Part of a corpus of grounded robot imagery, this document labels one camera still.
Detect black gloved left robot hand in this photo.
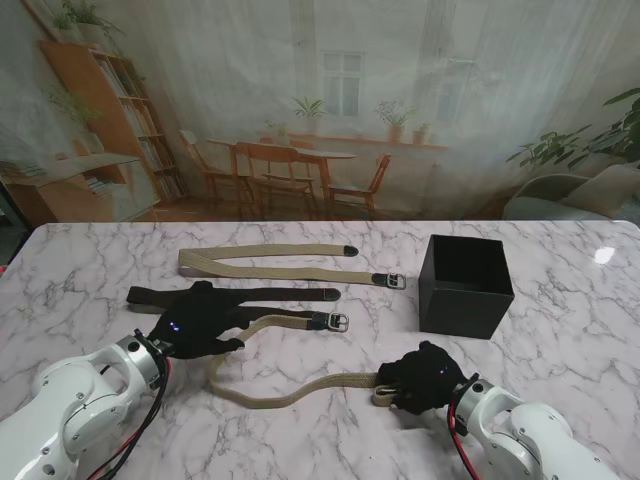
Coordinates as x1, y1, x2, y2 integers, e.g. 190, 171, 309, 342
149, 280, 246, 361

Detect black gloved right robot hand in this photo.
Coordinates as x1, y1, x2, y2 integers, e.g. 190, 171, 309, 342
378, 340, 469, 416

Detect black belt storage box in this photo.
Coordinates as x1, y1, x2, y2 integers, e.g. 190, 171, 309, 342
417, 233, 516, 340

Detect printed room backdrop cloth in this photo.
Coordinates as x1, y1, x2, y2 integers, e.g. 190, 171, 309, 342
0, 0, 640, 224

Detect arm red black cables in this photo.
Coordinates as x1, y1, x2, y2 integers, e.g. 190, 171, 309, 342
79, 357, 174, 480
446, 399, 481, 480

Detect right arm red black cables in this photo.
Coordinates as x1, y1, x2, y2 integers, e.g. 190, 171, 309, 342
446, 399, 481, 480

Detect left arm red black cables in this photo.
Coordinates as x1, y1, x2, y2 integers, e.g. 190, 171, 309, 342
79, 357, 174, 480

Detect dark brown woven belt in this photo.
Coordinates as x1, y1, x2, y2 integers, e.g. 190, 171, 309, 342
125, 285, 351, 333

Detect beige woven belt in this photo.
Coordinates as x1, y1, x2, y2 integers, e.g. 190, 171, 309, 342
177, 243, 407, 291
207, 314, 401, 410

